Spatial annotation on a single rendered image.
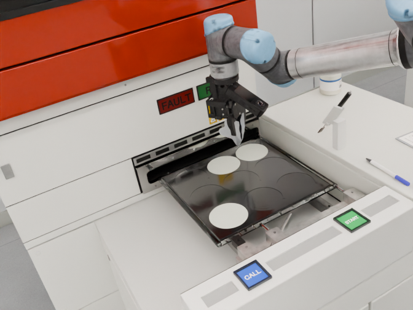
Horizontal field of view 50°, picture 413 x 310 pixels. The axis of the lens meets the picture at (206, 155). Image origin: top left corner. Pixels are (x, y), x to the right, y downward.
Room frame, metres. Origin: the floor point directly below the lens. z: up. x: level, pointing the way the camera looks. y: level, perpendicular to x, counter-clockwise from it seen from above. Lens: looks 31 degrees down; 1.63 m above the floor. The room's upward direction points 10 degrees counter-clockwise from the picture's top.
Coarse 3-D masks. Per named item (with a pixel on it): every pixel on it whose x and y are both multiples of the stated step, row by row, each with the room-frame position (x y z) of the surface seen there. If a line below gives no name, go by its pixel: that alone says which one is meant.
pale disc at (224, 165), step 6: (222, 156) 1.17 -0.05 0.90; (228, 156) 1.17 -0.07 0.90; (210, 162) 1.15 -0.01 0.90; (216, 162) 1.15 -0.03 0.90; (222, 162) 1.14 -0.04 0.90; (228, 162) 1.13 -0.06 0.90; (234, 162) 1.13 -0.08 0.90; (210, 168) 1.12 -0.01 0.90; (216, 168) 1.11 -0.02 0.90; (222, 168) 1.11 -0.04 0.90; (228, 168) 1.10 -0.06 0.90; (234, 168) 1.10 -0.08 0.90
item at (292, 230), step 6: (336, 204) 0.88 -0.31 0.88; (342, 204) 0.88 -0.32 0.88; (324, 210) 0.87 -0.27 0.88; (330, 210) 0.86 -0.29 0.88; (336, 210) 0.86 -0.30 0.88; (318, 216) 0.85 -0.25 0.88; (324, 216) 0.84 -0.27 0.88; (306, 222) 0.83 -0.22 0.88; (312, 222) 0.83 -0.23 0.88; (294, 228) 0.82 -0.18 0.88; (300, 228) 0.82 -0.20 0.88; (288, 234) 0.80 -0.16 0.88; (258, 246) 0.78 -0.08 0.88; (264, 246) 0.78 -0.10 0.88; (240, 258) 0.75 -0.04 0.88
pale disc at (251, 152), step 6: (252, 144) 1.22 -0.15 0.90; (258, 144) 1.21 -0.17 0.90; (240, 150) 1.19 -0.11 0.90; (246, 150) 1.19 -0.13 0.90; (252, 150) 1.18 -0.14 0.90; (258, 150) 1.18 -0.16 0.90; (264, 150) 1.17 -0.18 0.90; (240, 156) 1.16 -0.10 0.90; (246, 156) 1.15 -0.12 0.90; (252, 156) 1.15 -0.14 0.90; (258, 156) 1.14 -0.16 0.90
